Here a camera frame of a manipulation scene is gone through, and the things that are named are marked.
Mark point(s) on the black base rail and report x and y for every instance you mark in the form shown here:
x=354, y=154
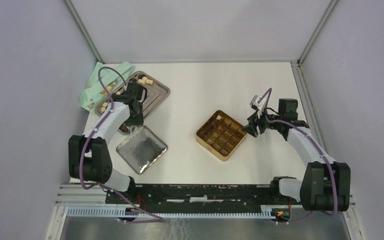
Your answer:
x=207, y=199

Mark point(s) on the silver box lid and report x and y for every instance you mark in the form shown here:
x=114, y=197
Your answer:
x=141, y=149

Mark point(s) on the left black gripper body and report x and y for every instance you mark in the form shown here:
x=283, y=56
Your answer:
x=136, y=118

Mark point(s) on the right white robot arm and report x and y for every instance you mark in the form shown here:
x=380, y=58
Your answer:
x=325, y=185

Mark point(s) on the gold chocolate box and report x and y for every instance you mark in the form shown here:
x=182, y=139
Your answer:
x=221, y=137

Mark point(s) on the steel serving tongs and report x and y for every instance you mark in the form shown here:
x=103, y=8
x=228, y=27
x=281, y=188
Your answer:
x=132, y=132

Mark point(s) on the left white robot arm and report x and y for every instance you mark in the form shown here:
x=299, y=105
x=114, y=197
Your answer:
x=89, y=159

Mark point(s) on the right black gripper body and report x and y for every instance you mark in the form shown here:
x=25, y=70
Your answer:
x=262, y=123

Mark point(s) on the steel chocolate tray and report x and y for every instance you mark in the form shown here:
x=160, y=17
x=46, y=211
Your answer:
x=156, y=93

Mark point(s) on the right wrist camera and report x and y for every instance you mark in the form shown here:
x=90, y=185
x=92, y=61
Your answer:
x=258, y=103

